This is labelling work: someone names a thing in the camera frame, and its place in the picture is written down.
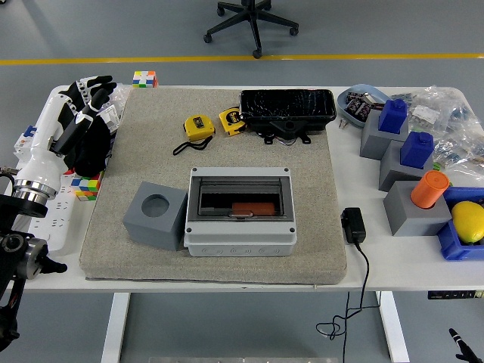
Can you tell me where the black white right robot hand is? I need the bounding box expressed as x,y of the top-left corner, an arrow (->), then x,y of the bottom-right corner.
448,327 -> 474,363

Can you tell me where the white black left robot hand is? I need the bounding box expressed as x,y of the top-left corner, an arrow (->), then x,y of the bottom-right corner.
14,74 -> 118,191

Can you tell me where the smoky transparent box lid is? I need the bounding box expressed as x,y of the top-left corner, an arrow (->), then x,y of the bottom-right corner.
190,175 -> 294,222

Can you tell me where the orange cylinder battery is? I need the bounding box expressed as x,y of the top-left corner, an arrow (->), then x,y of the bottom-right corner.
410,169 -> 451,209
231,202 -> 277,216

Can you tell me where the grey electrical box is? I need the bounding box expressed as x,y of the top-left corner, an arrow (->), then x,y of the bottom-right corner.
184,166 -> 298,258

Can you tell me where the white blue circuit breaker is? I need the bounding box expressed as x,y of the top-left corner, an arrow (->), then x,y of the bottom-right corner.
13,125 -> 39,163

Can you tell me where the black cloth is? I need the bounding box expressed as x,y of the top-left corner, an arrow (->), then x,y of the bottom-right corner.
62,109 -> 113,178

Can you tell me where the black table control panel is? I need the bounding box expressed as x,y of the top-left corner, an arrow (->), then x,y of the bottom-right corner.
427,289 -> 484,300

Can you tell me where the colourful puzzle cube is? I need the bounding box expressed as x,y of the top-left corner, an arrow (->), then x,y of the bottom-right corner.
70,172 -> 104,202

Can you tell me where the clear bag of white parts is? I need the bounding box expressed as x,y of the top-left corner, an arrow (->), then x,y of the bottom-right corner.
52,83 -> 132,141

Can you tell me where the white table leg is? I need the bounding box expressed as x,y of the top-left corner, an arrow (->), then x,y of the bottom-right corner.
376,290 -> 411,363
100,293 -> 132,363

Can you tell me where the white power strip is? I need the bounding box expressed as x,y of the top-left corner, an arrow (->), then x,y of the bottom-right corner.
28,177 -> 95,253

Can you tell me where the blue plastic bin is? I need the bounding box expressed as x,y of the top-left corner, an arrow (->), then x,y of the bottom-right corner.
437,185 -> 484,261

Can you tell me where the colourful cube white cross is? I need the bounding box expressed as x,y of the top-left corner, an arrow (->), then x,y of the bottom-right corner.
132,70 -> 158,89

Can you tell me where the yellow lemon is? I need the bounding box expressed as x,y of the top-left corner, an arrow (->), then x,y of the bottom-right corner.
451,200 -> 484,245

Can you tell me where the grey square holder block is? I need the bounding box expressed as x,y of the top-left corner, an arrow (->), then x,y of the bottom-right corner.
358,109 -> 411,160
382,180 -> 453,237
377,140 -> 435,193
123,180 -> 189,252

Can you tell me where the black power adapter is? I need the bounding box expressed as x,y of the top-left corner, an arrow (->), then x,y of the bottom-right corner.
340,206 -> 368,245

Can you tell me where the yellow tape measure printed 5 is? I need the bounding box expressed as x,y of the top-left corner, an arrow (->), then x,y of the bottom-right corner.
218,107 -> 247,134

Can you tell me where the blue bottle-shaped block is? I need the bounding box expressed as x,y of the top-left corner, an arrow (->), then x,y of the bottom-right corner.
377,98 -> 408,135
399,131 -> 435,170

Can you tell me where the grey-brown mat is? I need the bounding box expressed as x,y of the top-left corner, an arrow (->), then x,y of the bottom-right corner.
79,87 -> 348,285

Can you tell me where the clear bag of small parts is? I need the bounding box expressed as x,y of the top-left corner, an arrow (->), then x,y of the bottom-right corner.
389,85 -> 484,177

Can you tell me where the black office chair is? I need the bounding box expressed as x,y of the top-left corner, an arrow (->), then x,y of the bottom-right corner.
202,0 -> 299,60

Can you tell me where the black plastic tray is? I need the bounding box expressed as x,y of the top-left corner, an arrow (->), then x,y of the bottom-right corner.
238,88 -> 337,145

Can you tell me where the light blue dish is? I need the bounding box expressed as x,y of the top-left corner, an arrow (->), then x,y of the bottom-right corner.
336,83 -> 392,129

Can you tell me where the black adapter cord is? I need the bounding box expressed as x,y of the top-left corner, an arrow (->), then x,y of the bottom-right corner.
315,241 -> 381,363

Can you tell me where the yellow tape measure black strap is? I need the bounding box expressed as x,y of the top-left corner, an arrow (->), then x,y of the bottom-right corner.
172,115 -> 216,156

